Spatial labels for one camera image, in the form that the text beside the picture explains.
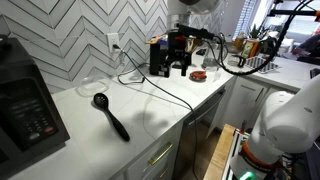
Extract white wall outlet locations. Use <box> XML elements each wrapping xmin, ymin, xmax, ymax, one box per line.
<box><xmin>107</xmin><ymin>32</ymin><xmax>121</xmax><ymax>54</ymax></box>

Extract wooden board edge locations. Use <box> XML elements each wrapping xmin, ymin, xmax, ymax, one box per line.
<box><xmin>203</xmin><ymin>123</ymin><xmax>237</xmax><ymax>180</ymax></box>

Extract black slotted spoon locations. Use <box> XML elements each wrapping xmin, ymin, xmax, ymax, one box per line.
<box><xmin>92</xmin><ymin>92</ymin><xmax>131</xmax><ymax>143</ymax></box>

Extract gold cabinet drawer handle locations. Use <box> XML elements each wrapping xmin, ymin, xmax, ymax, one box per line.
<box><xmin>147</xmin><ymin>141</ymin><xmax>174</xmax><ymax>167</ymax></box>

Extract white cabinet door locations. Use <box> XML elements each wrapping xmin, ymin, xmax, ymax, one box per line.
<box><xmin>222</xmin><ymin>77</ymin><xmax>268</xmax><ymax>130</ymax></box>

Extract window blinds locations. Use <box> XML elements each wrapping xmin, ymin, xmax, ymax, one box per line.
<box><xmin>233</xmin><ymin>0</ymin><xmax>258</xmax><ymax>38</ymax></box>

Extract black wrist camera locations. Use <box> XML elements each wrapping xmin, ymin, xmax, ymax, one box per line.
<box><xmin>176</xmin><ymin>23</ymin><xmax>216</xmax><ymax>41</ymax></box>

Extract long black power cable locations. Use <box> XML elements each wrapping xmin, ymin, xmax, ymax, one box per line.
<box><xmin>112</xmin><ymin>44</ymin><xmax>200</xmax><ymax>180</ymax></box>

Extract clear glass bowl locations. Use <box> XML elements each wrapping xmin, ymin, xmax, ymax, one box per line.
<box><xmin>75</xmin><ymin>75</ymin><xmax>111</xmax><ymax>99</ymax></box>

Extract dishwasher front panel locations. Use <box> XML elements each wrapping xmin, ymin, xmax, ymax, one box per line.
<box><xmin>172</xmin><ymin>85</ymin><xmax>228</xmax><ymax>180</ymax></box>

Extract dark round dish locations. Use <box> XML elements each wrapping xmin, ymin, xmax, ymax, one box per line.
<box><xmin>188</xmin><ymin>70</ymin><xmax>208</xmax><ymax>83</ymax></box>

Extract black coffee maker cord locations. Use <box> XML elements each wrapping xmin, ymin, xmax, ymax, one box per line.
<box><xmin>116</xmin><ymin>62</ymin><xmax>151</xmax><ymax>86</ymax></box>

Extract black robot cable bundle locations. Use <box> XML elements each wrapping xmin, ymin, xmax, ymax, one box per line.
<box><xmin>199</xmin><ymin>0</ymin><xmax>316</xmax><ymax>77</ymax></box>

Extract black microwave oven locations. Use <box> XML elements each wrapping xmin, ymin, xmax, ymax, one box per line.
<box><xmin>0</xmin><ymin>34</ymin><xmax>71</xmax><ymax>180</ymax></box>

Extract patterned drying mat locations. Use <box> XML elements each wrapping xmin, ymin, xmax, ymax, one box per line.
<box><xmin>244</xmin><ymin>55</ymin><xmax>282</xmax><ymax>75</ymax></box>

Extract green potted plant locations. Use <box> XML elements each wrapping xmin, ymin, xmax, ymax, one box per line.
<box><xmin>248</xmin><ymin>23</ymin><xmax>268</xmax><ymax>41</ymax></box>

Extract wooden spatula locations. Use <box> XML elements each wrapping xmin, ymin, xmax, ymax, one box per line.
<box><xmin>145</xmin><ymin>33</ymin><xmax>168</xmax><ymax>46</ymax></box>

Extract orange packet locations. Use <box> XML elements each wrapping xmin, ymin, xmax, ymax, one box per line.
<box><xmin>240</xmin><ymin>39</ymin><xmax>261</xmax><ymax>60</ymax></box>

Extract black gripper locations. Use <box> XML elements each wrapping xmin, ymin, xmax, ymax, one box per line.
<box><xmin>165</xmin><ymin>30</ymin><xmax>194</xmax><ymax>78</ymax></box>

